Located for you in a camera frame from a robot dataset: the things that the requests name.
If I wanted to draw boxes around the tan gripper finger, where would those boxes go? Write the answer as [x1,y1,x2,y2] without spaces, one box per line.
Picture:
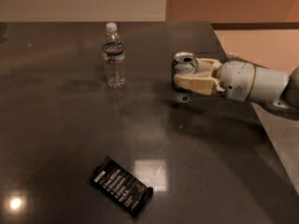
[173,72,225,96]
[197,58,221,77]

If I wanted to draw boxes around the silver green 7up can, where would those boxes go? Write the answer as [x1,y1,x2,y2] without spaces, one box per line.
[171,51,198,103]

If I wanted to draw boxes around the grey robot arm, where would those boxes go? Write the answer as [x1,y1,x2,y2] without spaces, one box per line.
[171,53,298,115]

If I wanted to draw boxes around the clear plastic water bottle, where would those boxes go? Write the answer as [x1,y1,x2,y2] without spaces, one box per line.
[102,22,126,89]

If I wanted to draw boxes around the black snack bar wrapper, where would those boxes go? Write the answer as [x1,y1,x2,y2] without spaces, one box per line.
[91,157,153,217]

